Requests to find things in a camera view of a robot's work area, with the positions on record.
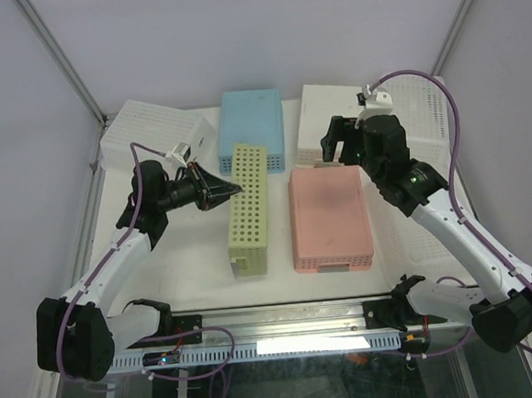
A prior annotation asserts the translucent white shallow basket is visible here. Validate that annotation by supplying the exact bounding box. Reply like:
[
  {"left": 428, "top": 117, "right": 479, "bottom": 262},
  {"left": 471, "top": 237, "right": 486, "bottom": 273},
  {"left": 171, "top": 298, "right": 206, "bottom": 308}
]
[{"left": 100, "top": 100, "right": 217, "bottom": 171}]

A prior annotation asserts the large white perforated basket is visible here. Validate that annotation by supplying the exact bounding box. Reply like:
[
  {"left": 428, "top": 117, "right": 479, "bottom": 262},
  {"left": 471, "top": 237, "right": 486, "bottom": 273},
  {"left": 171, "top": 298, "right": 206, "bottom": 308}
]
[{"left": 379, "top": 75, "right": 450, "bottom": 176}]

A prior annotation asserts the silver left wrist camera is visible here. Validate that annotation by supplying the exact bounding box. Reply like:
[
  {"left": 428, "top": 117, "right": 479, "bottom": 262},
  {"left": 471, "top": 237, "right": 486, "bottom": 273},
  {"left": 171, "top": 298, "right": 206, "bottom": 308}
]
[{"left": 171, "top": 142, "right": 191, "bottom": 164}]

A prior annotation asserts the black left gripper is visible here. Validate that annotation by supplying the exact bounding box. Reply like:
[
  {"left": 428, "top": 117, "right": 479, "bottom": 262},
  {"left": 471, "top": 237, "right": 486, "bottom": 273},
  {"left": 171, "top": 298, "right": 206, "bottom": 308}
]
[{"left": 154, "top": 157, "right": 243, "bottom": 215}]

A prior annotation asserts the left aluminium corner post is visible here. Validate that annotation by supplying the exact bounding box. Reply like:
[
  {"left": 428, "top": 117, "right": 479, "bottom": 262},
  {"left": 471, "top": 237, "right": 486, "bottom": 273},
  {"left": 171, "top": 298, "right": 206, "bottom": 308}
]
[{"left": 12, "top": 0, "right": 108, "bottom": 126}]

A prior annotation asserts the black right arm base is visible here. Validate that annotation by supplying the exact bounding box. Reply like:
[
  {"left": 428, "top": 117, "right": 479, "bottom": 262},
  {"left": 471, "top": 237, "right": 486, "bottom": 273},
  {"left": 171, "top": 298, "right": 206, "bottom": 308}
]
[{"left": 362, "top": 275, "right": 447, "bottom": 332}]

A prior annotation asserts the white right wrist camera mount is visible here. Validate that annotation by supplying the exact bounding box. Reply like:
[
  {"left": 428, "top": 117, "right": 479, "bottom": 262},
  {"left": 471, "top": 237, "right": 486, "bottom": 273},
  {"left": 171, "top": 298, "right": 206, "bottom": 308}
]
[{"left": 355, "top": 85, "right": 393, "bottom": 130}]

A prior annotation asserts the white slotted cable duct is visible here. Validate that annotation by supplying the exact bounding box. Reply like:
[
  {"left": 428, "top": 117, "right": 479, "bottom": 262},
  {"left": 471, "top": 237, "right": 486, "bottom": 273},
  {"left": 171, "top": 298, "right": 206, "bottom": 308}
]
[{"left": 108, "top": 332, "right": 401, "bottom": 374}]

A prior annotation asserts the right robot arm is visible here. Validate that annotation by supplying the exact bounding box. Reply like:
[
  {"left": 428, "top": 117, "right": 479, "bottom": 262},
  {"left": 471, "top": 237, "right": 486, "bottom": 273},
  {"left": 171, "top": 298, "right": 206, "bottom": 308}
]
[{"left": 321, "top": 114, "right": 532, "bottom": 353}]

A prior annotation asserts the yellow green plastic basket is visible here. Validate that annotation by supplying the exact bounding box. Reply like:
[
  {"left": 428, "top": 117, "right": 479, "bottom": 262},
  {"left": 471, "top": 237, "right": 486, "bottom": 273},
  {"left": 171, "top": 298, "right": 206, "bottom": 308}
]
[{"left": 228, "top": 143, "right": 268, "bottom": 279}]

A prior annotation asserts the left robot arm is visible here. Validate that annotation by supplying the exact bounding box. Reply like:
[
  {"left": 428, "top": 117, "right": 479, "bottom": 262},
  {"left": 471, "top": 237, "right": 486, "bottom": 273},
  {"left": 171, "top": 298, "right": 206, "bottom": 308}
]
[{"left": 36, "top": 160, "right": 242, "bottom": 382}]

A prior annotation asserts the aluminium front rail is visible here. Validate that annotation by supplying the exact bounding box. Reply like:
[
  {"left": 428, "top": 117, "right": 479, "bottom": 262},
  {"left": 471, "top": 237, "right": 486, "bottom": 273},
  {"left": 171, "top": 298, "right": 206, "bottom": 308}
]
[{"left": 111, "top": 288, "right": 470, "bottom": 359}]

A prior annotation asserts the pink plastic basket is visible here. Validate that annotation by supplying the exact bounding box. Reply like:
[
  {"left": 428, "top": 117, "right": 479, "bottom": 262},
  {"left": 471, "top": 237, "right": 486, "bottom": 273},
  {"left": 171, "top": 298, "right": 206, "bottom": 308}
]
[{"left": 288, "top": 165, "right": 375, "bottom": 274}]

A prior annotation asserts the light blue plastic basket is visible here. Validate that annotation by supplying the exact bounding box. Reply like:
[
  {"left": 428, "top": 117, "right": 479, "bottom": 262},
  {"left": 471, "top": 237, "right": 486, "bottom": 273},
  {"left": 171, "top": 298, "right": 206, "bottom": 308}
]
[{"left": 218, "top": 88, "right": 286, "bottom": 176}]

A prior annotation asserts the cream white small basket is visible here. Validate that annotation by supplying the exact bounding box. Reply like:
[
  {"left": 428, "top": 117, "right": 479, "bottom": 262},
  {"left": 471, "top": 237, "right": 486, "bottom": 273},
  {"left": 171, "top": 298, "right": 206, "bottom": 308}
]
[{"left": 294, "top": 84, "right": 362, "bottom": 168}]

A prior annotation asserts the aluminium corner post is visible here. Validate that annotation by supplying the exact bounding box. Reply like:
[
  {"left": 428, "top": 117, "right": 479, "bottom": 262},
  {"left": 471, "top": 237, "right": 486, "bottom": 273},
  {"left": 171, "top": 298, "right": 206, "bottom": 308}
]
[
  {"left": 430, "top": 0, "right": 477, "bottom": 76},
  {"left": 12, "top": 0, "right": 108, "bottom": 126}
]

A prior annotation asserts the right aluminium corner post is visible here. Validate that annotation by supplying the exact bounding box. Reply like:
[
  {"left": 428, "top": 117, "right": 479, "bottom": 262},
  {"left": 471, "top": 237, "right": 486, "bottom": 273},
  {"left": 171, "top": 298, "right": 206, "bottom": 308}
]
[{"left": 430, "top": 0, "right": 477, "bottom": 76}]

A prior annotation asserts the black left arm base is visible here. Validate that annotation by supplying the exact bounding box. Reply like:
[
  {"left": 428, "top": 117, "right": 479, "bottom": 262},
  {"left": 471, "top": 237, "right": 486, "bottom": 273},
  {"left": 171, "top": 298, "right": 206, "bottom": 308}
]
[{"left": 130, "top": 313, "right": 203, "bottom": 349}]

